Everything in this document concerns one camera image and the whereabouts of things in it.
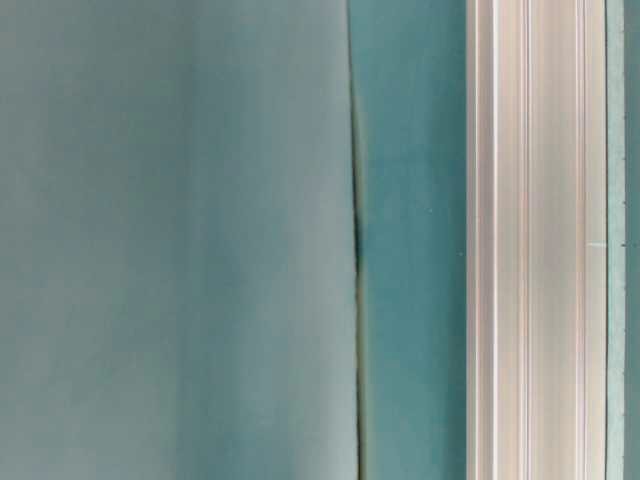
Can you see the teal backdrop sheet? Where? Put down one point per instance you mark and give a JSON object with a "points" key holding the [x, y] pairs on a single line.
{"points": [[177, 245]]}

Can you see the silver aluminium extrusion rail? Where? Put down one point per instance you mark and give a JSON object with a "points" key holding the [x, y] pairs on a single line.
{"points": [[536, 240]]}

